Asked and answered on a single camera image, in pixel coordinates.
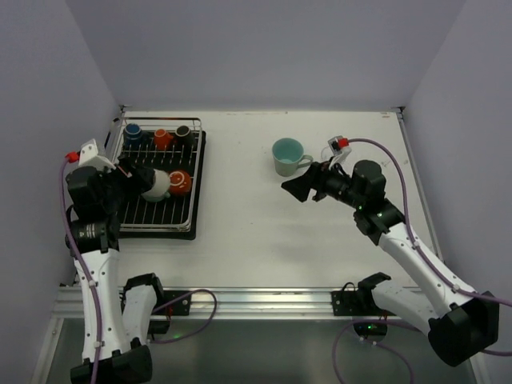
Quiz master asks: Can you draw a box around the small green teacup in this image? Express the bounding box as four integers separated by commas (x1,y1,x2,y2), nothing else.
142,170,170,202

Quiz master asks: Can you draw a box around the large green mug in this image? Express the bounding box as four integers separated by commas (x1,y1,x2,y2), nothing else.
271,138,314,177

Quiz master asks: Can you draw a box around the red smiley mug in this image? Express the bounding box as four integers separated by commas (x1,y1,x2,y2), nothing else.
169,170,192,196

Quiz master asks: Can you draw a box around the clear glass tumbler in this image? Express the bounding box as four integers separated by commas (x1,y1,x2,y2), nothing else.
321,146,333,162

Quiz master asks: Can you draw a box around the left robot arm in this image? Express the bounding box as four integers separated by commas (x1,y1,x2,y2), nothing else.
59,158,163,383

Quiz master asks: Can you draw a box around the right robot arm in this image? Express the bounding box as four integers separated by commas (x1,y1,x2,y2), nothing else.
282,160,499,366

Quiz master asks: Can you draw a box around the blue cup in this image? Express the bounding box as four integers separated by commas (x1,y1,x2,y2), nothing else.
123,123,144,150

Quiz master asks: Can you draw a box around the small orange cup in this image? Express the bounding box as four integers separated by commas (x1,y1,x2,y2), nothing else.
154,129,174,151

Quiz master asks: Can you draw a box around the black drip tray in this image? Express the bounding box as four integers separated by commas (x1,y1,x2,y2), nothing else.
113,130,206,240

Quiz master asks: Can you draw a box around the black cup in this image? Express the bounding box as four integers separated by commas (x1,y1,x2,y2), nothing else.
175,126,196,147

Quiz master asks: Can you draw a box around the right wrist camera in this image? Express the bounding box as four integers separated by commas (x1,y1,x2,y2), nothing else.
328,136,351,167

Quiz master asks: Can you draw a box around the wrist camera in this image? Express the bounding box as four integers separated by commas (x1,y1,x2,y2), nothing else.
78,138,115,172
328,136,351,167

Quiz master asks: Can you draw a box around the metal wire dish rack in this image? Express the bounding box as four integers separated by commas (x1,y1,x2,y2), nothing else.
106,116,206,240

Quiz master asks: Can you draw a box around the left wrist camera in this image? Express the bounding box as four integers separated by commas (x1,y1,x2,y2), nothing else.
78,138,115,172

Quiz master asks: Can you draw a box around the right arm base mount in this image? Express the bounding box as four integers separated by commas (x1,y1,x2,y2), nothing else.
330,272,391,342

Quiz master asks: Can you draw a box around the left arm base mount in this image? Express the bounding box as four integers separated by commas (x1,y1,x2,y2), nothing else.
147,290,193,343

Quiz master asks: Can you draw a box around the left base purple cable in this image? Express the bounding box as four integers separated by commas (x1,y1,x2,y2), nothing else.
144,291,218,345

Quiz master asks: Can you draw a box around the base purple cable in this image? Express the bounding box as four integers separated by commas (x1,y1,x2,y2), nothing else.
144,291,218,345
332,319,414,384

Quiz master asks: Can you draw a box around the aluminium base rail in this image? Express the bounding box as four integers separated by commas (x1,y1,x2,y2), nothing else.
52,286,380,321

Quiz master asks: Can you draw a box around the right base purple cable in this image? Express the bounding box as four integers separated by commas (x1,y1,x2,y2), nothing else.
332,319,414,384

